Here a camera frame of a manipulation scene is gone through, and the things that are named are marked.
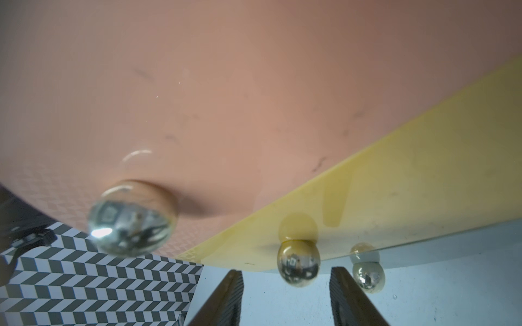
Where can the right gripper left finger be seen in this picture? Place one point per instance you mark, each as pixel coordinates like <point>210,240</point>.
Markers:
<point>223,307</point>

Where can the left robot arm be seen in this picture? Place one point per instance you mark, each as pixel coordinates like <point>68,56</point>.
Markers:
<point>23,228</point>

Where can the orange top drawer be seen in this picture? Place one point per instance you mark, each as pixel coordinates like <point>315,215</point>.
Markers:
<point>229,105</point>

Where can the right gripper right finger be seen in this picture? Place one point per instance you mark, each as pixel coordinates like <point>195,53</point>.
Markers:
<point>350,305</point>

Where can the yellow drawer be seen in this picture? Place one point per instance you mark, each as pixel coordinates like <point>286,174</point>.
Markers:
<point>453,169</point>

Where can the pale green bottom drawer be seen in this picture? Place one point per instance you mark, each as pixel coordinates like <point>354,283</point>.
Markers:
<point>370,266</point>

